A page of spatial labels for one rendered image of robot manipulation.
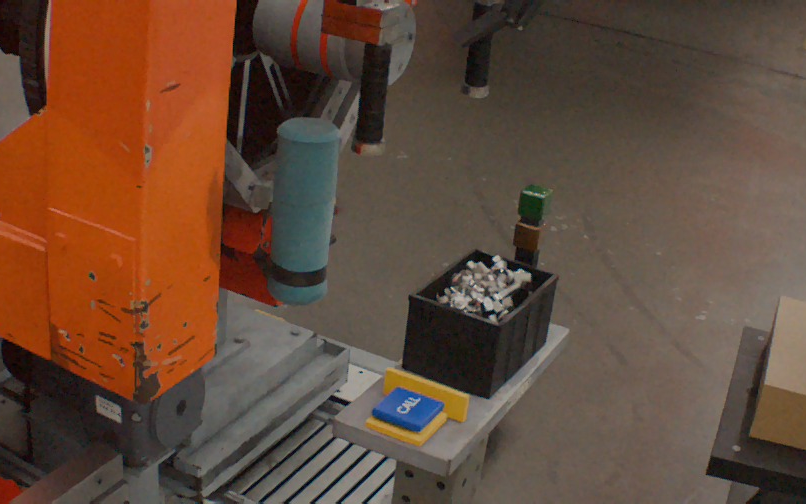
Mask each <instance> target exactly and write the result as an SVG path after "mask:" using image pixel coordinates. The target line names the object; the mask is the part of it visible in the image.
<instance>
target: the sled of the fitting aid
mask: <svg viewBox="0 0 806 504"><path fill-rule="evenodd" d="M350 349H351V348H349V347H346V346H343V345H340V344H337V343H335V342H332V341H329V340H326V339H324V338H321V337H318V336H317V344H316V353H315V354H314V355H313V356H311V357H310V358H309V359H307V360H306V361H305V362H304V363H302V364H301V365H300V366H298V367H297V368H296V369H294V370H293V371H292V372H290V373H289V374H288V375H287V376H285V377H284V378H283V379H281V380H280V381H279V382H277V383H276V384H275V385H273V386H272V387H271V388H269V389H268V390H267V391H265V392H264V393H263V394H262V395H260V396H259V397H258V398H256V399H255V400H254V401H252V402H251V403H250V404H248V405H247V406H246V407H244V408H243V409H242V410H240V411H239V412H238V413H237V414H235V415H234V416H233V417H231V418H230V419H229V420H227V421H226V422H225V423H223V424H222V425H221V426H219V427H218V428H217V429H215V430H214V431H213V432H211V433H210V434H209V435H208V436H206V437H205V438H204V439H202V440H201V441H200V442H198V443H197V444H196V445H194V446H193V447H189V446H186V445H184V444H182V443H180V444H179V445H177V446H174V447H173V448H175V452H174V453H173V454H171V455H170V456H169V457H167V458H166V459H165V460H163V461H162V462H161V463H159V464H158V482H159V484H160V485H162V486H164V487H166V488H168V489H170V490H172V491H174V492H176V493H178V494H180V495H182V496H184V497H187V498H189V499H191V500H193V501H195V502H197V503H200V502H201V501H202V500H204V499H205V498H206V497H207V496H209V495H210V494H211V493H212V492H214V491H215V490H216V489H217V488H218V487H220V486H221V485H222V484H223V483H225V482H226V481H227V480H228V479H230V478H231V477H232V476H233V475H235V474H236V473H237V472H238V471H239V470H241V469H242V468H243V467H244V466H246V465H247V464H248V463H249V462H251V461H252V460H253V459H254V458H255V457H257V456H258V455H259V454H260V453H262V452H263V451H264V450H265V449H266V448H268V447H269V446H270V445H271V444H273V443H274V442H275V441H276V440H278V439H279V438H280V437H281V436H282V435H284V434H285V433H286V432H287V431H289V430H290V429H291V428H292V427H293V426H295V425H296V424H297V423H298V422H300V421H301V420H302V419H303V418H304V417H306V416H307V415H308V414H309V413H310V412H312V411H313V410H314V409H315V408H317V407H318V406H319V405H320V404H321V403H323V402H324V401H325V400H326V399H328V398H329V397H330V396H331V395H332V394H334V393H335V392H336V391H337V390H338V389H340V388H341V387H342V386H343V385H344V384H346V383H347V382H348V371H349V360H350Z"/></svg>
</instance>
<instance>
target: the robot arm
mask: <svg viewBox="0 0 806 504"><path fill-rule="evenodd" d="M543 2H544V0H504V3H503V5H502V8H501V10H500V12H499V11H498V9H497V8H494V9H492V10H490V11H489V12H487V13H486V14H484V15H483V16H481V17H479V18H478V19H476V20H475V21H473V22H472V23H470V24H469V25H467V26H465V27H464V28H462V29H461V30H459V31H458V32H456V33H454V34H453V35H452V38H453V39H454V41H455V42H456V43H457V44H458V45H459V46H460V47H461V49H464V48H466V47H467V46H469V45H470V44H472V43H473V42H475V41H476V40H478V39H479V38H481V37H483V36H484V35H485V36H486V37H488V36H491V35H492V34H494V33H495V32H497V31H499V30H500V29H502V28H503V27H505V26H510V27H511V28H514V29H515V30H516V31H517V32H522V31H523V30H524V29H525V27H526V26H527V24H528V23H529V21H530V20H531V19H532V17H533V16H534V14H535V13H536V12H537V10H538V9H539V7H540V6H541V5H542V3H543Z"/></svg>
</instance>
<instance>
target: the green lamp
mask: <svg viewBox="0 0 806 504"><path fill-rule="evenodd" d="M552 195H553V191H552V190H550V189H547V188H543V187H540V186H536V185H533V184H529V185H528V186H527V187H525V188H524V189H523V190H521V192H520V197H519V204H518V211H517V213H518V215H520V216H523V217H527V218H530V219H533V220H537V221H541V220H542V219H544V218H545V217H546V216H547V215H548V214H549V213H550V208H551V202H552Z"/></svg>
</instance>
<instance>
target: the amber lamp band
mask: <svg viewBox="0 0 806 504"><path fill-rule="evenodd" d="M547 227H548V222H547V221H544V222H543V223H542V224H541V225H540V226H538V227H536V226H533V225H529V224H526V223H523V222H520V220H518V221H517V222H516V224H515V231H514V237H513V245H514V246H515V247H519V248H522V249H525V250H529V251H532V252H536V251H538V250H539V249H540V248H541V247H542V246H543V245H544V244H545V239H546V233H547Z"/></svg>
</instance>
